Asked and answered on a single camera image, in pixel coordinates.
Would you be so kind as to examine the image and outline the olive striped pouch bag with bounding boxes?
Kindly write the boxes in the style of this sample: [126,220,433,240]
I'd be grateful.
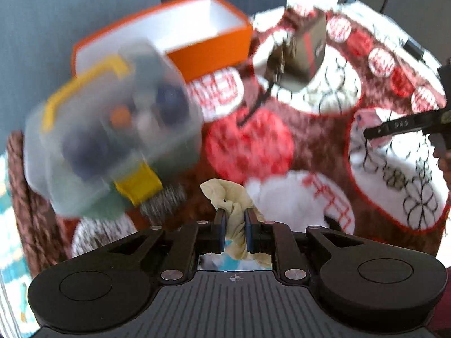
[237,14,329,128]

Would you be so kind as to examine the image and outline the pink tissue packet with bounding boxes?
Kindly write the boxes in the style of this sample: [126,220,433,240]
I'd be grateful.
[354,108,391,148]

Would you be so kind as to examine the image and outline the cream yellow cloth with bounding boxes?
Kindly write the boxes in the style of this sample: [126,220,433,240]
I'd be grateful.
[200,179,271,268]

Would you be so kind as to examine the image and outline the red floral plush blanket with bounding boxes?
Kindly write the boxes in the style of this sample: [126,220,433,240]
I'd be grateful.
[69,1,451,258]

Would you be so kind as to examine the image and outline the clear plastic storage container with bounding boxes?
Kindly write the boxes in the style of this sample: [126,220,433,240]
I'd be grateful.
[24,41,203,218]

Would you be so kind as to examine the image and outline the orange cardboard box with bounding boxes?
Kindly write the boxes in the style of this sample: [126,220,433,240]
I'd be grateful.
[71,0,253,82]

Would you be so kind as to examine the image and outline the brown patterned fabric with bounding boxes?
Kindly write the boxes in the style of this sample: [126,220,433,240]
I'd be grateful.
[6,131,71,278]

